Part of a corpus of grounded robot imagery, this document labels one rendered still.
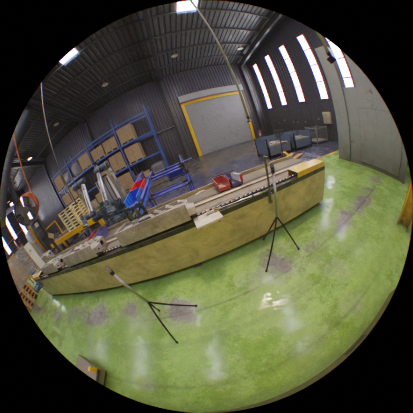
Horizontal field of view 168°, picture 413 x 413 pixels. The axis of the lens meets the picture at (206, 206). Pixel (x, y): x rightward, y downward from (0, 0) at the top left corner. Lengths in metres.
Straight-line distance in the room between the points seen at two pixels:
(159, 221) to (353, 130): 5.97
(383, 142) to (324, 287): 4.62
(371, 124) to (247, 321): 5.66
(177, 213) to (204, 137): 10.66
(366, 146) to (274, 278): 5.02
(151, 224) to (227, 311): 1.32
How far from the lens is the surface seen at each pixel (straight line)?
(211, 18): 10.67
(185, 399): 1.88
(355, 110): 5.74
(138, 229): 1.72
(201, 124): 11.99
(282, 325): 1.65
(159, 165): 10.44
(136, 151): 10.65
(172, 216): 1.58
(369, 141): 5.62
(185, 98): 11.90
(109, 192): 3.55
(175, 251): 1.87
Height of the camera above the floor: 1.62
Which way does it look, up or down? 28 degrees down
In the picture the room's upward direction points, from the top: 21 degrees counter-clockwise
